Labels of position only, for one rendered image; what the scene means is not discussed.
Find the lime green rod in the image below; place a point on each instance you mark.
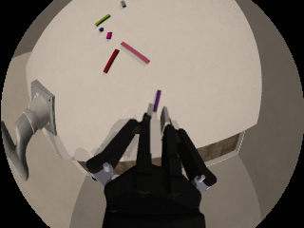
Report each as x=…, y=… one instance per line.
x=103, y=19

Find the pink rod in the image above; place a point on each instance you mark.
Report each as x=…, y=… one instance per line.
x=135, y=51

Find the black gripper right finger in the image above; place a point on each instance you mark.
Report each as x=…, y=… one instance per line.
x=197, y=172

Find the dark red rod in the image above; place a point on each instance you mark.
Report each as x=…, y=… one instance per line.
x=112, y=58

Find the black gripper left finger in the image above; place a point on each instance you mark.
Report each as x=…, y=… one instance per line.
x=102, y=165

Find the purple rod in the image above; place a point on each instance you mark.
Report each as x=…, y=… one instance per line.
x=157, y=101

